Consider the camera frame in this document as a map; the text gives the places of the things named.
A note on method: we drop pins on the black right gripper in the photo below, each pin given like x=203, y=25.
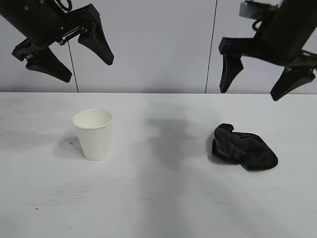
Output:
x=282, y=37

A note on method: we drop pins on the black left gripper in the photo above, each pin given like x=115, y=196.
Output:
x=37, y=19

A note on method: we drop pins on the black and purple cloth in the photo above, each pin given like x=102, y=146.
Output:
x=247, y=153

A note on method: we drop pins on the white paper cup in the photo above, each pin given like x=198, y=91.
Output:
x=95, y=138

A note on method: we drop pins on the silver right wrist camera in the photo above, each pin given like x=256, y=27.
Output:
x=252, y=10

